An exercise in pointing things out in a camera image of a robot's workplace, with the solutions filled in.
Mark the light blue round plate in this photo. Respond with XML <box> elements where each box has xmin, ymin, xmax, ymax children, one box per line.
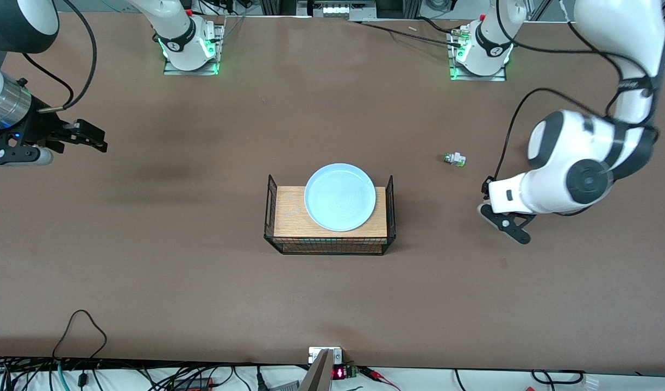
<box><xmin>304</xmin><ymin>163</ymin><xmax>377</xmax><ymax>232</ymax></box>

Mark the red clip lead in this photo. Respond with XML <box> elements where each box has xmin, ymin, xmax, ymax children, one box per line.
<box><xmin>360</xmin><ymin>367</ymin><xmax>403</xmax><ymax>391</ymax></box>

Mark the small white box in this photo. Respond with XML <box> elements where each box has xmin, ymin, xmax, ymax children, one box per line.
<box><xmin>309</xmin><ymin>346</ymin><xmax>343</xmax><ymax>365</ymax></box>

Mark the black power adapter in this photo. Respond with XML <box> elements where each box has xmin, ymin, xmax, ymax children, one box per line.
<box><xmin>172</xmin><ymin>378</ymin><xmax>216</xmax><ymax>391</ymax></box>

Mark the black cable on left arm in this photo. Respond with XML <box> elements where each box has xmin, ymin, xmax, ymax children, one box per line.
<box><xmin>492</xmin><ymin>0</ymin><xmax>646</xmax><ymax>183</ymax></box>

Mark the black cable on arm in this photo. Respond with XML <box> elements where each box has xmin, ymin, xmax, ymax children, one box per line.
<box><xmin>22</xmin><ymin>0</ymin><xmax>98</xmax><ymax>112</ymax></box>
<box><xmin>492</xmin><ymin>0</ymin><xmax>646</xmax><ymax>183</ymax></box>

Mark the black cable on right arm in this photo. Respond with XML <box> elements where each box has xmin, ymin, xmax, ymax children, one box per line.
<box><xmin>22</xmin><ymin>0</ymin><xmax>98</xmax><ymax>112</ymax></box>

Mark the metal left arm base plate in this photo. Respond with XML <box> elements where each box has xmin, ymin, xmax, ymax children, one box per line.
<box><xmin>448</xmin><ymin>26</ymin><xmax>509</xmax><ymax>83</ymax></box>

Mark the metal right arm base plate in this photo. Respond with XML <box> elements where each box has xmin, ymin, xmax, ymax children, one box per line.
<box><xmin>163</xmin><ymin>22</ymin><xmax>225</xmax><ymax>76</ymax></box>

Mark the long black table cable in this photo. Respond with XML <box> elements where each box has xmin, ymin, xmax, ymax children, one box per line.
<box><xmin>349</xmin><ymin>21</ymin><xmax>466</xmax><ymax>47</ymax></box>

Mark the black looped cable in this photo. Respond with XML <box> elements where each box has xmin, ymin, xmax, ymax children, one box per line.
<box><xmin>52</xmin><ymin>310</ymin><xmax>108</xmax><ymax>376</ymax></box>

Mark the thin black edge cable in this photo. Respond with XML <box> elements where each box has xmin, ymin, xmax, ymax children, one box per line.
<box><xmin>531</xmin><ymin>369</ymin><xmax>586</xmax><ymax>385</ymax></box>

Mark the black wire rack wooden top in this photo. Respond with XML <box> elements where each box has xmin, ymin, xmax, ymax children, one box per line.
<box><xmin>264</xmin><ymin>175</ymin><xmax>397</xmax><ymax>256</ymax></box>

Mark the aluminium frame with light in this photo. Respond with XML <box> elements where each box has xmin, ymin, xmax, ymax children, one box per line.
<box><xmin>259</xmin><ymin>0</ymin><xmax>421</xmax><ymax>20</ymax></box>

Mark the teal cable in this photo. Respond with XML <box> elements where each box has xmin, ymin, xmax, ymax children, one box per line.
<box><xmin>49</xmin><ymin>363</ymin><xmax>71</xmax><ymax>391</ymax></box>

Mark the grey camera stand bar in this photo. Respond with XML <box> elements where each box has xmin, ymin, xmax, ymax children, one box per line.
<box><xmin>298</xmin><ymin>349</ymin><xmax>335</xmax><ymax>391</ymax></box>

